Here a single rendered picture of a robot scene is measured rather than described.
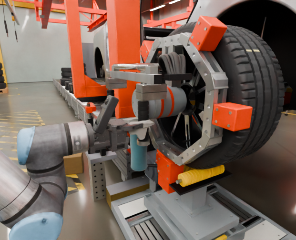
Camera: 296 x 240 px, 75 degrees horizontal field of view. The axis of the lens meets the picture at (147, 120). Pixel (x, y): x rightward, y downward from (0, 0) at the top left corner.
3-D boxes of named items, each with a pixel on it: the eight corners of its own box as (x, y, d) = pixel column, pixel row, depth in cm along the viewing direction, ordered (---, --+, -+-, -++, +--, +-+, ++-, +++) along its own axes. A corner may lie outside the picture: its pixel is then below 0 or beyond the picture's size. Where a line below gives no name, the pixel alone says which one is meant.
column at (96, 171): (107, 197, 153) (103, 148, 142) (94, 201, 149) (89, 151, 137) (103, 190, 162) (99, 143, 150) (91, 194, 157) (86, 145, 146)
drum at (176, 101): (187, 118, 86) (189, 85, 82) (144, 125, 76) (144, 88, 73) (169, 111, 98) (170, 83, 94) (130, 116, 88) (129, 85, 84)
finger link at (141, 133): (153, 135, 65) (127, 139, 62) (153, 119, 64) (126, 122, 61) (157, 139, 63) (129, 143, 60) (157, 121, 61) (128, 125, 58)
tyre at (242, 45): (287, 176, 76) (286, -3, 69) (248, 195, 65) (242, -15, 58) (182, 145, 135) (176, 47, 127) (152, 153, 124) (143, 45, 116)
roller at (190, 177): (228, 174, 97) (229, 163, 96) (180, 191, 84) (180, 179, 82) (219, 168, 102) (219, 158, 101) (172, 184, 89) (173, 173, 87)
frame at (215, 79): (218, 181, 74) (235, 25, 60) (205, 186, 71) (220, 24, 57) (149, 136, 121) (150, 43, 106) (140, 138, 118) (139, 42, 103)
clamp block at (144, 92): (167, 99, 63) (167, 82, 62) (142, 101, 59) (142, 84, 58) (158, 96, 68) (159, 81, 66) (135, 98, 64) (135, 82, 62)
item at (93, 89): (118, 95, 326) (117, 73, 317) (86, 97, 302) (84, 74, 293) (115, 93, 340) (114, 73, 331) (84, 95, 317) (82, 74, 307)
